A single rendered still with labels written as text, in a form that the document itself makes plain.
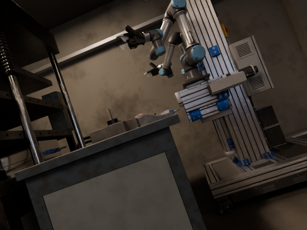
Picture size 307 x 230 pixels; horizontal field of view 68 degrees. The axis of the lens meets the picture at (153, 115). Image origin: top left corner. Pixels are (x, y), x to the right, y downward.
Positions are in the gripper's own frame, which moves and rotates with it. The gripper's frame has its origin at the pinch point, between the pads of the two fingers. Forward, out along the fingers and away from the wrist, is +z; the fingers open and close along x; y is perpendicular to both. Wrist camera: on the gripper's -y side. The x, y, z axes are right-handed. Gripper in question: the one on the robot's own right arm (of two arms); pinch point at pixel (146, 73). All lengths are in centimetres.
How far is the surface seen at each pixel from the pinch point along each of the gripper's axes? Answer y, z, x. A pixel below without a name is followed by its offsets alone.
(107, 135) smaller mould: 41, -66, -168
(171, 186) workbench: 69, -92, -174
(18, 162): 35, 14, -172
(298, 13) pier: 4, -173, 188
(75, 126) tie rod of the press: 27, 31, -105
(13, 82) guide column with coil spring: -11, -8, -164
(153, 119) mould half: 47, -52, -105
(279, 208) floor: 134, -108, -95
